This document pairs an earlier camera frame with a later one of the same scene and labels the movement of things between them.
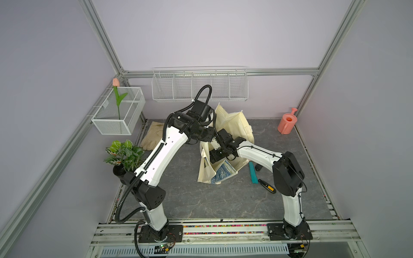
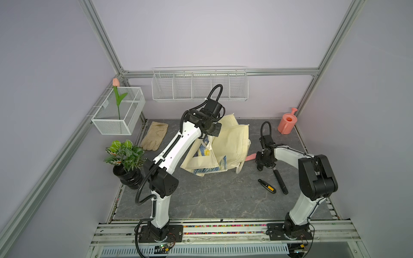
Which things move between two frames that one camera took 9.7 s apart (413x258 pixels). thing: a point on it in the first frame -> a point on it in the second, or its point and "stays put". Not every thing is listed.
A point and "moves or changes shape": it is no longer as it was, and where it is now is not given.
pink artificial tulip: x=115 y=84 stays put
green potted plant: x=126 y=157 stays put
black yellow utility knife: x=268 y=187 stays put
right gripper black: x=213 y=157 -> x=258 y=162
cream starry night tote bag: x=220 y=171 moves or changes shape
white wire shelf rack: x=180 y=83 stays put
